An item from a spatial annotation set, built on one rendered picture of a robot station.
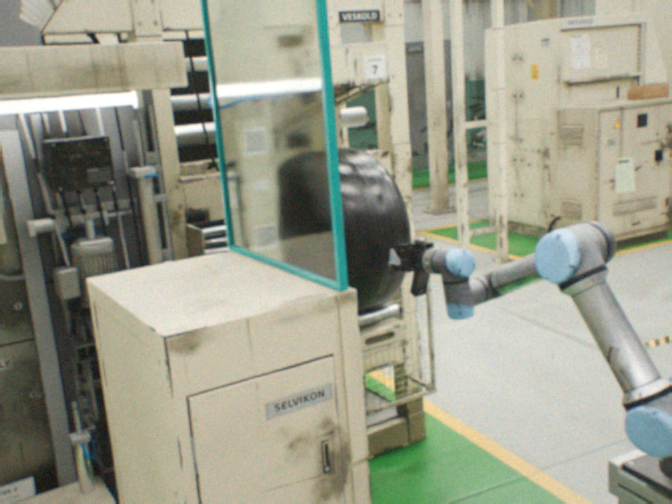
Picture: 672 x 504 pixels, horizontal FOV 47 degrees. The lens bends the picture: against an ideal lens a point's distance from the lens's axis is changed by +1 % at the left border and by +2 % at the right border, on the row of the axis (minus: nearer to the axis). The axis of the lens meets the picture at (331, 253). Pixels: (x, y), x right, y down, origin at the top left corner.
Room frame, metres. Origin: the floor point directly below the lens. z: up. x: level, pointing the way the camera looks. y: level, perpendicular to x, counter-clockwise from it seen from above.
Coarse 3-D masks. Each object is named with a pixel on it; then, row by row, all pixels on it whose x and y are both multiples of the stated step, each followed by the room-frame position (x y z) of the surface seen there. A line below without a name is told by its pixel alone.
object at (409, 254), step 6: (396, 246) 2.18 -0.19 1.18; (402, 246) 2.17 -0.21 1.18; (408, 246) 2.14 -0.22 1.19; (414, 246) 2.15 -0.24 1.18; (420, 246) 2.13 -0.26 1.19; (426, 246) 2.11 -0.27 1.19; (432, 246) 2.11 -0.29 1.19; (402, 252) 2.16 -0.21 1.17; (408, 252) 2.14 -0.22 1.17; (414, 252) 2.13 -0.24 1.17; (420, 252) 2.11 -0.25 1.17; (402, 258) 2.17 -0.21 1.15; (408, 258) 2.13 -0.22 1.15; (414, 258) 2.14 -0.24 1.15; (420, 258) 2.09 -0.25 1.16; (402, 264) 2.16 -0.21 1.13; (408, 264) 2.13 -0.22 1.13; (414, 264) 2.14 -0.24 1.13; (420, 264) 2.08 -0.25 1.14; (408, 270) 2.14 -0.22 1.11; (414, 270) 2.14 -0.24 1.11
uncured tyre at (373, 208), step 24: (360, 168) 2.36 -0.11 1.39; (384, 168) 2.41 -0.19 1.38; (360, 192) 2.29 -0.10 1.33; (384, 192) 2.32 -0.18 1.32; (360, 216) 2.24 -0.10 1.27; (384, 216) 2.28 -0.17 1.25; (408, 216) 2.36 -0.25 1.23; (360, 240) 2.22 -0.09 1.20; (384, 240) 2.26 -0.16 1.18; (408, 240) 2.32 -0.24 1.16; (360, 264) 2.22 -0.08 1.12; (384, 264) 2.27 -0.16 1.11; (360, 288) 2.25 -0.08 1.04; (384, 288) 2.31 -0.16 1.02; (360, 312) 2.38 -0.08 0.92
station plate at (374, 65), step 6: (366, 60) 2.79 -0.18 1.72; (372, 60) 2.81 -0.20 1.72; (378, 60) 2.82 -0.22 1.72; (366, 66) 2.79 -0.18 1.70; (372, 66) 2.81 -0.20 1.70; (378, 66) 2.82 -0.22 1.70; (384, 66) 2.83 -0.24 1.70; (366, 72) 2.79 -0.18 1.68; (372, 72) 2.81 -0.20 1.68; (378, 72) 2.82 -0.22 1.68; (384, 72) 2.83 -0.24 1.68; (366, 78) 2.79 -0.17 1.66; (372, 78) 2.80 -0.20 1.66
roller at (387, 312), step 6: (384, 306) 2.43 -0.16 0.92; (390, 306) 2.42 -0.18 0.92; (396, 306) 2.43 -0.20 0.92; (366, 312) 2.38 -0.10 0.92; (372, 312) 2.38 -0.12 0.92; (378, 312) 2.39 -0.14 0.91; (384, 312) 2.40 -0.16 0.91; (390, 312) 2.41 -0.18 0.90; (396, 312) 2.42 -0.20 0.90; (360, 318) 2.35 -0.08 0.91; (366, 318) 2.36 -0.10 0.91; (372, 318) 2.37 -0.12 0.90; (378, 318) 2.38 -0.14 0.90; (384, 318) 2.40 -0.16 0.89; (390, 318) 2.42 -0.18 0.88; (360, 324) 2.35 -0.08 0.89; (366, 324) 2.36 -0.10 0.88
